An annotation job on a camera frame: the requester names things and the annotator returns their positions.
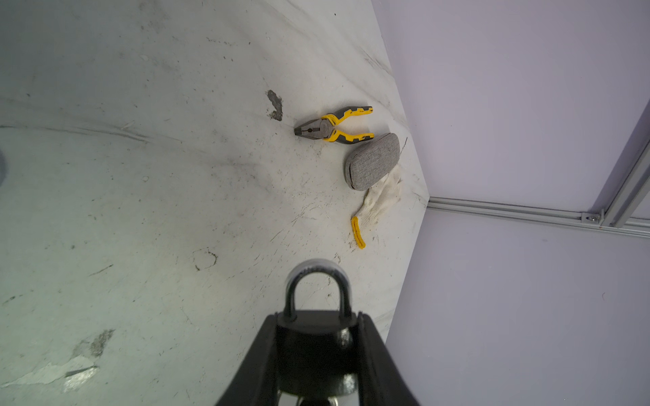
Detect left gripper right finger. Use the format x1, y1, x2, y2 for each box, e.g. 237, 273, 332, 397
357, 312, 419, 406

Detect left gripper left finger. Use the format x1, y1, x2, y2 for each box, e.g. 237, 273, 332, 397
216, 315, 279, 406

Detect small black padlock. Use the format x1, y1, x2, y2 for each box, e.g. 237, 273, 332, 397
277, 259, 359, 401

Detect white work glove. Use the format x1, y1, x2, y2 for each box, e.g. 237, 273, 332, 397
350, 165, 401, 250

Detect grey fabric case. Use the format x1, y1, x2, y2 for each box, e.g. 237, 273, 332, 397
344, 133, 400, 190

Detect yellow black pliers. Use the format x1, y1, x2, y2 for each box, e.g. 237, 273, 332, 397
294, 106, 374, 145

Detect aluminium frame rail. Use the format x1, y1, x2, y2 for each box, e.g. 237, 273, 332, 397
427, 136, 650, 240

